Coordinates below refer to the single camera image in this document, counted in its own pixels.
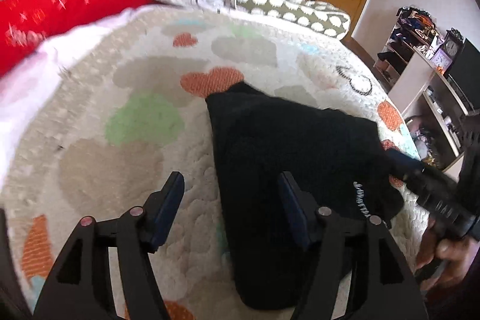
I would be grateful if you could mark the white shelf unit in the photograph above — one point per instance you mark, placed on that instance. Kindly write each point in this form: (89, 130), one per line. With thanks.
(429, 102)

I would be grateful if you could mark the heart pattern quilt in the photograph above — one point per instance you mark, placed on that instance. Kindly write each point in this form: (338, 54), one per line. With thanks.
(133, 110)

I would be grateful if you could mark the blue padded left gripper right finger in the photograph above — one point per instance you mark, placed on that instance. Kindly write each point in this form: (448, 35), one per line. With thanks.
(402, 165)

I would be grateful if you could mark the black television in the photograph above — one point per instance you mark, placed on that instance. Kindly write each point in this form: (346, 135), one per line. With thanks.
(465, 72)

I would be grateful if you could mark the black pants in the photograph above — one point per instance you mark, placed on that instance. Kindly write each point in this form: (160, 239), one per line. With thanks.
(336, 157)

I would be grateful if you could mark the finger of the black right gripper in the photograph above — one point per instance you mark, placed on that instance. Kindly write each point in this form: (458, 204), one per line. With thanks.
(382, 285)

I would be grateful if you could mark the green white patterned bolster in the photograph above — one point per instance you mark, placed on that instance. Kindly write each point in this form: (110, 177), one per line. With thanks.
(319, 16)

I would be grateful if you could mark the person's right hand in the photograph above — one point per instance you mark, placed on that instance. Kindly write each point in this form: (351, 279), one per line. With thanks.
(458, 254)

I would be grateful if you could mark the red long pillow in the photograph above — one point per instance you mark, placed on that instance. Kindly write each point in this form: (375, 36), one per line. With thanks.
(25, 24)

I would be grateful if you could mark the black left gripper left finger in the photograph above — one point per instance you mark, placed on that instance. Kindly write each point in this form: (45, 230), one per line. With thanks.
(79, 285)

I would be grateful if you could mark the pink bed sheet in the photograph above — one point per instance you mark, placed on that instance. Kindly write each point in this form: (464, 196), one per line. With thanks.
(27, 87)

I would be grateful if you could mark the desk clock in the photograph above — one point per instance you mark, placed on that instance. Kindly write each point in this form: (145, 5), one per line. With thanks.
(448, 51)

